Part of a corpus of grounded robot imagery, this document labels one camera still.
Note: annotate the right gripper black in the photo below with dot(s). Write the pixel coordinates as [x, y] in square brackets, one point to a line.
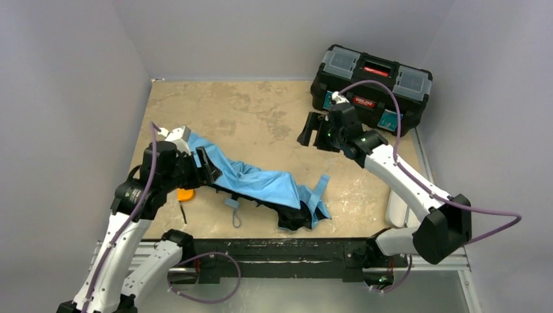
[317, 132]

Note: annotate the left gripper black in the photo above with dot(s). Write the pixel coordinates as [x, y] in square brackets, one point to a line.
[207, 169]

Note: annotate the light blue folding umbrella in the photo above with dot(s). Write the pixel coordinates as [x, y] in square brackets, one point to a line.
[297, 206]

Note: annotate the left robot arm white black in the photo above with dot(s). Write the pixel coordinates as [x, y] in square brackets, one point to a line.
[110, 285]

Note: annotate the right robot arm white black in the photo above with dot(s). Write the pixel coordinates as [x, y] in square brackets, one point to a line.
[444, 225]

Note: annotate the black toolbox with clear lids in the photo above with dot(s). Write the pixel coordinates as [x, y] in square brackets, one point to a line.
[387, 95]

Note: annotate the white glasses case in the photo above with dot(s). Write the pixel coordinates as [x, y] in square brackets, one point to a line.
[397, 211]

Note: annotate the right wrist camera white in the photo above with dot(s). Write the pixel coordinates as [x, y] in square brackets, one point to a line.
[337, 98]

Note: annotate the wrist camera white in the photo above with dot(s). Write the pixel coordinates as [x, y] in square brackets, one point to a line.
[337, 98]
[177, 134]

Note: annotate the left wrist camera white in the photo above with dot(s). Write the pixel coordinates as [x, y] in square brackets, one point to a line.
[177, 134]

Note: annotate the aluminium frame rail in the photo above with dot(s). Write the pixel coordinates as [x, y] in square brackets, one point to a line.
[189, 162]

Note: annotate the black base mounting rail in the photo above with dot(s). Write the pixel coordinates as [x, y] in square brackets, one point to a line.
[347, 259]

